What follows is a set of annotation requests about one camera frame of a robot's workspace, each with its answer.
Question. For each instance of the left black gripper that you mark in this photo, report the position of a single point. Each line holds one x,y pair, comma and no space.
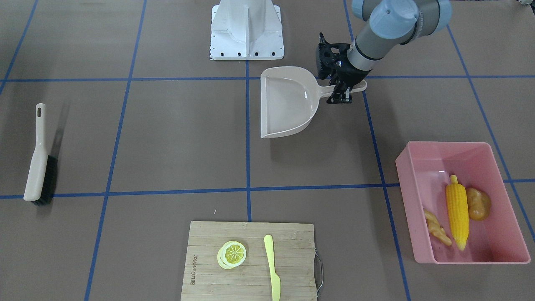
350,75

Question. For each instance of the toy ginger root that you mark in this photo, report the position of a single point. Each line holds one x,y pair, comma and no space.
435,229

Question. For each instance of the yellow plastic knife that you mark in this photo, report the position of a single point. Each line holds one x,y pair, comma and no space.
274,277

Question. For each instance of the beige plastic dustpan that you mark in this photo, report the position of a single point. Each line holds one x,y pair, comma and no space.
289,99

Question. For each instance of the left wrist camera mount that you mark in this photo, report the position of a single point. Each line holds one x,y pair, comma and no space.
330,57

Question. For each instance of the yellow toy corn cob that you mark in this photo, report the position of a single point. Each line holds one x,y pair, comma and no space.
458,212

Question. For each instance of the yellow lemon slices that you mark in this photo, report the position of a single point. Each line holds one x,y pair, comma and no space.
231,255

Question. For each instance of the brown toy potato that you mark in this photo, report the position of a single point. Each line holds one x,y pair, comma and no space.
479,204

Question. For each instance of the beige hand brush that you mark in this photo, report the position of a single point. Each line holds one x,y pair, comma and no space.
42,175

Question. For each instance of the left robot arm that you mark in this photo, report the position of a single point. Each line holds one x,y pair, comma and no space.
388,23

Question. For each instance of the bamboo cutting board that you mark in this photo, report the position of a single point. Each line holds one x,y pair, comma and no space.
294,262

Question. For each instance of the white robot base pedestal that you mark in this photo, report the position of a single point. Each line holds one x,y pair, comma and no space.
246,30

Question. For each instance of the pink plastic bin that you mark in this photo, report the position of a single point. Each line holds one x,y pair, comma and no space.
424,169

